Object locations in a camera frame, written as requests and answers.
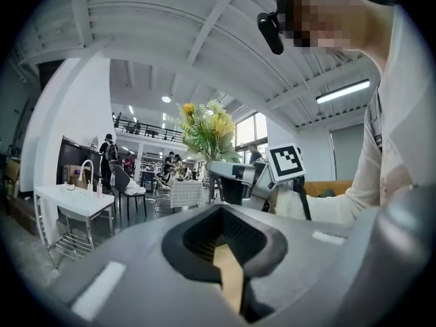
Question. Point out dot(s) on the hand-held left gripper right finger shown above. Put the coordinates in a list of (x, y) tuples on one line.
[(299, 261)]

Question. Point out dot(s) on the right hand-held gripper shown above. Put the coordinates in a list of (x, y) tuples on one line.
[(284, 163)]

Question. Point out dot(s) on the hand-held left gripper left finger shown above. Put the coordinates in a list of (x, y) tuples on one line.
[(146, 278)]

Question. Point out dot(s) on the yellow artificial flowers bunch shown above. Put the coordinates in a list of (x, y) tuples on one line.
[(211, 131)]

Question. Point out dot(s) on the person's right forearm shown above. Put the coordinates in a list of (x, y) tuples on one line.
[(327, 206)]

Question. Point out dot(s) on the checked cloth table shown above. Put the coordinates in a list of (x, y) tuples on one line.
[(185, 192)]

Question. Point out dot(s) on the light wooden table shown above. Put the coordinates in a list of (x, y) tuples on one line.
[(230, 278)]

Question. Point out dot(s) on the orange sofa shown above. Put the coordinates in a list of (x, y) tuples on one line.
[(327, 187)]

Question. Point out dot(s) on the white bag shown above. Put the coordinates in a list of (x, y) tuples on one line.
[(135, 187)]

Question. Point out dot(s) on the black dining chair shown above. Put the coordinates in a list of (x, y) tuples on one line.
[(124, 189)]

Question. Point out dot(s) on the black balcony railing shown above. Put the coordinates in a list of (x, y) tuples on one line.
[(150, 129)]

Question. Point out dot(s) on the white soap bottle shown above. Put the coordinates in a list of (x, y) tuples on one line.
[(99, 189)]

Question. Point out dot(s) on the white sink stand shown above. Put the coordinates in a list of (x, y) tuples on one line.
[(75, 203)]

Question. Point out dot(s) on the round ceiling light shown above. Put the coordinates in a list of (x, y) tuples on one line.
[(166, 99)]

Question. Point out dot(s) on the brown cardboard box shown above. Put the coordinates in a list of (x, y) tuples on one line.
[(76, 177)]

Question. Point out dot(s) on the long ceiling lamp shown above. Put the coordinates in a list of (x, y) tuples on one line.
[(342, 91)]

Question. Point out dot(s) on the person's cream sweatshirt torso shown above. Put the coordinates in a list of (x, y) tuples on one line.
[(402, 114)]

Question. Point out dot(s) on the person's head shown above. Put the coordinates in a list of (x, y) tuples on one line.
[(327, 15)]

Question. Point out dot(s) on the black head-worn camera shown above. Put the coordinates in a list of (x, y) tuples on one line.
[(270, 32)]

